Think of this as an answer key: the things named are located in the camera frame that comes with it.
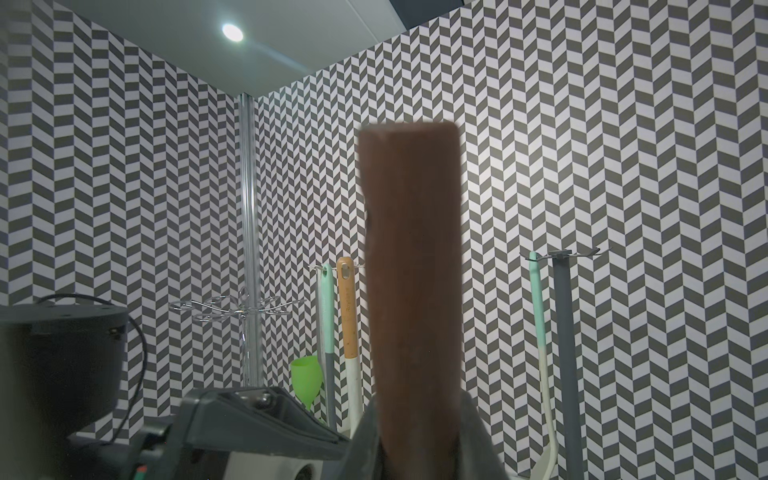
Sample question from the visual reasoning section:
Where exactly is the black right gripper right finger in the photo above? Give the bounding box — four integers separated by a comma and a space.
458, 391, 508, 480

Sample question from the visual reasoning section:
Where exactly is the white spatula wooden handle rack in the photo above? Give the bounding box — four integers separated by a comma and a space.
337, 257, 363, 437

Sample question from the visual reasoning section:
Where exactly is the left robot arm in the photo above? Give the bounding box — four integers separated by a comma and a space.
1, 303, 350, 479

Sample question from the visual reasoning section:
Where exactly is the grey turner mint handle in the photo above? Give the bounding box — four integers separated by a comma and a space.
317, 263, 337, 431

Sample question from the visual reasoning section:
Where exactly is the steel spoon brown handle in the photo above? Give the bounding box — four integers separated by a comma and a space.
359, 122, 462, 479

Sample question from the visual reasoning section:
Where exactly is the chrome wire glass rack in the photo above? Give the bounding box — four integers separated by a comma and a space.
169, 291, 302, 386

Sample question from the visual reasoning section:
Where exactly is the dark grey utensil rack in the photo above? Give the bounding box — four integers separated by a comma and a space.
538, 250, 585, 479

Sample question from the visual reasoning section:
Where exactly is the white spatula mint handle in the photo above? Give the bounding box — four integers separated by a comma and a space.
529, 252, 559, 480

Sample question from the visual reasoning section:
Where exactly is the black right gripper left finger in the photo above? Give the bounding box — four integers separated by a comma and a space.
321, 397, 381, 480

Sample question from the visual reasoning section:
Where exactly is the green plastic goblet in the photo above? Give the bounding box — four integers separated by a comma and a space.
290, 355, 324, 410

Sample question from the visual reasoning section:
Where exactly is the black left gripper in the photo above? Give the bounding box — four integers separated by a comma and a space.
120, 387, 350, 479

